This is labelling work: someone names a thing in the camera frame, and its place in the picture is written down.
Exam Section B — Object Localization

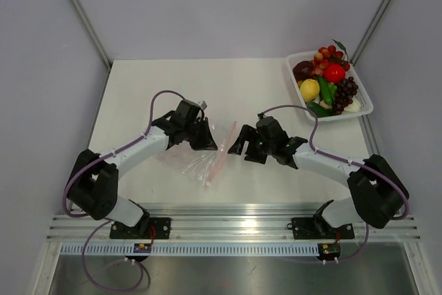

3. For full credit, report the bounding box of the green pepper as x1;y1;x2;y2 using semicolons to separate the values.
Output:
316;75;333;105

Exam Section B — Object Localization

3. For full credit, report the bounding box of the right aluminium frame post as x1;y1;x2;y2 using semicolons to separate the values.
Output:
351;0;393;64

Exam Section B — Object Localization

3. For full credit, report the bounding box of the small circuit board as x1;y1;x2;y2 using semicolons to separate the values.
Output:
318;243;341;260
134;243;151;253

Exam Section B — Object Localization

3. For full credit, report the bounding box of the aluminium mounting rail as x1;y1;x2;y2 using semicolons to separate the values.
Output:
46;203;421;242

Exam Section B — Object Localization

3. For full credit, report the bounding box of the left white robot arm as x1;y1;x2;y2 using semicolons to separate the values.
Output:
64;99;218;238

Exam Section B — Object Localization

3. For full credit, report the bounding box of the green cucumber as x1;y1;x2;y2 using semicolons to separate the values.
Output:
307;102;334;118

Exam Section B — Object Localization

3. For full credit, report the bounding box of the white plastic basket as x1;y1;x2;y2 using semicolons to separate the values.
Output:
286;50;374;122

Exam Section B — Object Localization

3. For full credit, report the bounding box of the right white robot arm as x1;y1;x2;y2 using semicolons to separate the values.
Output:
228;117;410;239

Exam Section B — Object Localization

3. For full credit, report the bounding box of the yellow lemon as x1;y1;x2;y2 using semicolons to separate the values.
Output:
299;79;320;103

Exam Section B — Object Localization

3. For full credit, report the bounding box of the left small circuit board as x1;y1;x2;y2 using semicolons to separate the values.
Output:
134;243;151;253

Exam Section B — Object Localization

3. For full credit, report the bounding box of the clear zip top bag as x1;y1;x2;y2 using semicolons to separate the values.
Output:
155;120;237;187

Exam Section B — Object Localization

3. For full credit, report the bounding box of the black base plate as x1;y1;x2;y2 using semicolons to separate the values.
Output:
286;217;355;240
109;216;171;240

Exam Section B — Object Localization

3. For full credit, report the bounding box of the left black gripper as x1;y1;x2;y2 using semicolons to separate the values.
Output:
184;117;218;151

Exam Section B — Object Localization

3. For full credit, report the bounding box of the left aluminium frame post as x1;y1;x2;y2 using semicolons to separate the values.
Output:
68;0;113;73

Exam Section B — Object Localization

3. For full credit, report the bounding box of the aluminium frame post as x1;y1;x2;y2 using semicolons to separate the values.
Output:
68;0;113;73
351;0;393;64

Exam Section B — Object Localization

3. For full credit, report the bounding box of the right small circuit board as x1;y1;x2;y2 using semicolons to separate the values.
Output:
318;243;341;260

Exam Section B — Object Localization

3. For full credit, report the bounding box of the dark red apple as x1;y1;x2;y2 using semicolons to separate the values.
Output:
292;61;314;81

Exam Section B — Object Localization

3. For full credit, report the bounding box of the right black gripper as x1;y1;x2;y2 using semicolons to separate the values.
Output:
229;124;276;164

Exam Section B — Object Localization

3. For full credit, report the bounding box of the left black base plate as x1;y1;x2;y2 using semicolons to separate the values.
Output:
109;216;171;240

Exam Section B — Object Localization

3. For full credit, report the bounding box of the purple grape bunch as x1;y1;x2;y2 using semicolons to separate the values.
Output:
332;77;358;115

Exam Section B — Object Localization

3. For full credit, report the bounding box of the white slotted cable duct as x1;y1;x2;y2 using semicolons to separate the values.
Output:
61;242;319;257

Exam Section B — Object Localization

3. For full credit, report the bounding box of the strawberry bunch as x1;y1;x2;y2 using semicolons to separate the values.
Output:
311;43;352;71

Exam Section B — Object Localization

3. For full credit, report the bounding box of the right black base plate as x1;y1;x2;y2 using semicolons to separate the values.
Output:
286;217;355;240

